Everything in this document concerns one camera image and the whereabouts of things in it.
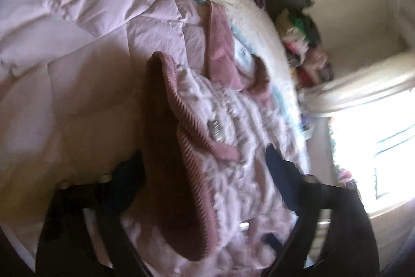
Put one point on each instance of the pink quilted coat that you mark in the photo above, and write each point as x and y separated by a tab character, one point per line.
227	166

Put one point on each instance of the cream curtain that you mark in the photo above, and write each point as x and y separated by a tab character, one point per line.
363	85

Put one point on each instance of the window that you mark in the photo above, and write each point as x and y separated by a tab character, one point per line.
382	160

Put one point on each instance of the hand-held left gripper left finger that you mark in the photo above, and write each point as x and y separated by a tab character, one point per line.
129	174

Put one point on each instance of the pile of folded clothes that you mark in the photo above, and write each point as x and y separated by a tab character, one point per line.
304	37

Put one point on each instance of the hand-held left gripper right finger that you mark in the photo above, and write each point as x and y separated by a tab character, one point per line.
279	168

